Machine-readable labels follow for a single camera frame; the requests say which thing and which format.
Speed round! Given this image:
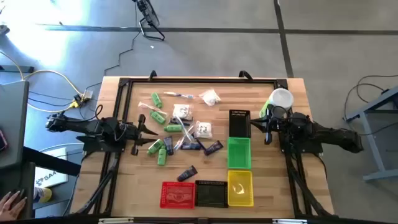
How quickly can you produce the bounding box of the person's hand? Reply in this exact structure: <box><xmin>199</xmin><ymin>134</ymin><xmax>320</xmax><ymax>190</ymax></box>
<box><xmin>0</xmin><ymin>190</ymin><xmax>28</xmax><ymax>222</ymax></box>

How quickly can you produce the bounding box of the grey metal table frame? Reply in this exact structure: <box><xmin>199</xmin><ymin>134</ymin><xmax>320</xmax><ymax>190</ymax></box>
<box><xmin>343</xmin><ymin>86</ymin><xmax>398</xmax><ymax>183</ymax></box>

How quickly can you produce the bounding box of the black fan cable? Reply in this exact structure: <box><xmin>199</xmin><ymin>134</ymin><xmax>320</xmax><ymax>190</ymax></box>
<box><xmin>84</xmin><ymin>2</ymin><xmax>139</xmax><ymax>91</ymax></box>

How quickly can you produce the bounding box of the red plastic basket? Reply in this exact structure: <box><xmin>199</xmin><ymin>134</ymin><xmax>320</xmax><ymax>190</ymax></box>
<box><xmin>159</xmin><ymin>181</ymin><xmax>196</xmax><ymax>210</ymax></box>

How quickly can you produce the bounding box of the green plastic basket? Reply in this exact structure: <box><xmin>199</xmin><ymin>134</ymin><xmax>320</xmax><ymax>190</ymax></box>
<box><xmin>227</xmin><ymin>137</ymin><xmax>252</xmax><ymax>170</ymax></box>

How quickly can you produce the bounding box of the black desk beam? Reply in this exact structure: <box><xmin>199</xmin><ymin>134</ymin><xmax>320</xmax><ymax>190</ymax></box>
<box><xmin>23</xmin><ymin>146</ymin><xmax>82</xmax><ymax>177</ymax></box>

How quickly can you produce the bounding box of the dark blue lotion tube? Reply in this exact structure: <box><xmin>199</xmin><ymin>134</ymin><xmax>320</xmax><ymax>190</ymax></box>
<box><xmin>203</xmin><ymin>140</ymin><xmax>224</xmax><ymax>157</ymax></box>
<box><xmin>164</xmin><ymin>136</ymin><xmax>174</xmax><ymax>156</ymax></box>
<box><xmin>176</xmin><ymin>165</ymin><xmax>198</xmax><ymax>182</ymax></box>
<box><xmin>180</xmin><ymin>142</ymin><xmax>202</xmax><ymax>151</ymax></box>

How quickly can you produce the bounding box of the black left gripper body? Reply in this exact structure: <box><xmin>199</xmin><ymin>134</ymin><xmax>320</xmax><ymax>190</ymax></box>
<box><xmin>119</xmin><ymin>123</ymin><xmax>142</xmax><ymax>146</ymax></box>

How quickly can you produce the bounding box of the black looped floor cable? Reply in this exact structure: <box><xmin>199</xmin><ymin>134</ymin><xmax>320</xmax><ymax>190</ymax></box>
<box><xmin>343</xmin><ymin>74</ymin><xmax>398</xmax><ymax>136</ymax></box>

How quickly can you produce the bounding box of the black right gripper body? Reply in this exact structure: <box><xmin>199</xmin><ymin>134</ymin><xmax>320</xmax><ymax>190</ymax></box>
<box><xmin>269</xmin><ymin>114</ymin><xmax>295</xmax><ymax>139</ymax></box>

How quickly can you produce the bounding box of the dark desk surface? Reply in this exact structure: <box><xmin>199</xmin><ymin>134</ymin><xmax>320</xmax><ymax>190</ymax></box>
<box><xmin>0</xmin><ymin>161</ymin><xmax>37</xmax><ymax>220</ymax></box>

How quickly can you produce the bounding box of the grey desk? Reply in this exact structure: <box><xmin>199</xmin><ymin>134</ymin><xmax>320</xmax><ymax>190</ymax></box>
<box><xmin>0</xmin><ymin>80</ymin><xmax>30</xmax><ymax>170</ymax></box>

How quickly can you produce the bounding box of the white green wipes canister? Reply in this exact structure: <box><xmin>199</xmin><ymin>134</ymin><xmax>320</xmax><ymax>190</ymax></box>
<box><xmin>259</xmin><ymin>88</ymin><xmax>295</xmax><ymax>118</ymax></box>

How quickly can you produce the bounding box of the yellow plastic basket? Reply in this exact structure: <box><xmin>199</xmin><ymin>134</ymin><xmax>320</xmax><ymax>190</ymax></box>
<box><xmin>227</xmin><ymin>169</ymin><xmax>254</xmax><ymax>208</ymax></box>

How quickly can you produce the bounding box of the black floor bar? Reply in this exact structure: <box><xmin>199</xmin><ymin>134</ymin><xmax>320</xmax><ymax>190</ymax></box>
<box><xmin>0</xmin><ymin>65</ymin><xmax>35</xmax><ymax>74</ymax></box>

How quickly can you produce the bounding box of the cotton swab plastic bag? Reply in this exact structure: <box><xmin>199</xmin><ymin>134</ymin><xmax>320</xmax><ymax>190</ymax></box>
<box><xmin>195</xmin><ymin>121</ymin><xmax>213</xmax><ymax>139</ymax></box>
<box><xmin>172</xmin><ymin>103</ymin><xmax>193</xmax><ymax>121</ymax></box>

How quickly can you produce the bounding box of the silver metal bracket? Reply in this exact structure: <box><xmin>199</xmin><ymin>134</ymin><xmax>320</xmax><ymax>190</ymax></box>
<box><xmin>98</xmin><ymin>217</ymin><xmax>134</xmax><ymax>224</ymax></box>
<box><xmin>272</xmin><ymin>218</ymin><xmax>308</xmax><ymax>224</ymax></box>

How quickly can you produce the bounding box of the dark phone pink edge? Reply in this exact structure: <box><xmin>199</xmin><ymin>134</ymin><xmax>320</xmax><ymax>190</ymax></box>
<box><xmin>0</xmin><ymin>129</ymin><xmax>9</xmax><ymax>152</ymax></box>

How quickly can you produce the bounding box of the wrapped pink toothbrush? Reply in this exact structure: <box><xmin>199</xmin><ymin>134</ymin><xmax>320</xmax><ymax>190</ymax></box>
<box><xmin>137</xmin><ymin>101</ymin><xmax>169</xmax><ymax>116</ymax></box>

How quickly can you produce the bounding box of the white printed box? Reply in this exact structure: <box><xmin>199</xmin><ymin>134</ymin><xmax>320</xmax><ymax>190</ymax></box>
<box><xmin>33</xmin><ymin>147</ymin><xmax>69</xmax><ymax>189</ymax></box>

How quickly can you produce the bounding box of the white cotton ball bag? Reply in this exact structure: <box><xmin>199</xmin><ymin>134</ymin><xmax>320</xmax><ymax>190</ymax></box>
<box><xmin>198</xmin><ymin>89</ymin><xmax>222</xmax><ymax>107</ymax></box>

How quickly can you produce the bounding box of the cream floor cable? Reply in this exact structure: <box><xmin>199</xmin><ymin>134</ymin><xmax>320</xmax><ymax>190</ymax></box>
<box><xmin>0</xmin><ymin>49</ymin><xmax>85</xmax><ymax>96</ymax></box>

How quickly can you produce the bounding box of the yellow white object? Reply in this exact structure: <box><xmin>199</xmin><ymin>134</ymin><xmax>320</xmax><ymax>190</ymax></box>
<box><xmin>33</xmin><ymin>186</ymin><xmax>53</xmax><ymax>203</ymax></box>

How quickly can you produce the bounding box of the black plastic basket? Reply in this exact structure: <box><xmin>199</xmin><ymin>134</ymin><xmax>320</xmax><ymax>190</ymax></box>
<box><xmin>194</xmin><ymin>180</ymin><xmax>229</xmax><ymax>208</ymax></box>
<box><xmin>228</xmin><ymin>109</ymin><xmax>252</xmax><ymax>139</ymax></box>

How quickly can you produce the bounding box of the black floor fan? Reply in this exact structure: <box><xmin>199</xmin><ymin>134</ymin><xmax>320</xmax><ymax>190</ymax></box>
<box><xmin>132</xmin><ymin>0</ymin><xmax>166</xmax><ymax>42</ymax></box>

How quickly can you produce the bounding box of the blue white toothbrush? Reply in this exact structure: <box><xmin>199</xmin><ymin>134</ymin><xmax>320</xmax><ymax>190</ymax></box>
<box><xmin>175</xmin><ymin>115</ymin><xmax>195</xmax><ymax>142</ymax></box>
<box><xmin>173</xmin><ymin>126</ymin><xmax>196</xmax><ymax>151</ymax></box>
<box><xmin>163</xmin><ymin>91</ymin><xmax>194</xmax><ymax>100</ymax></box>

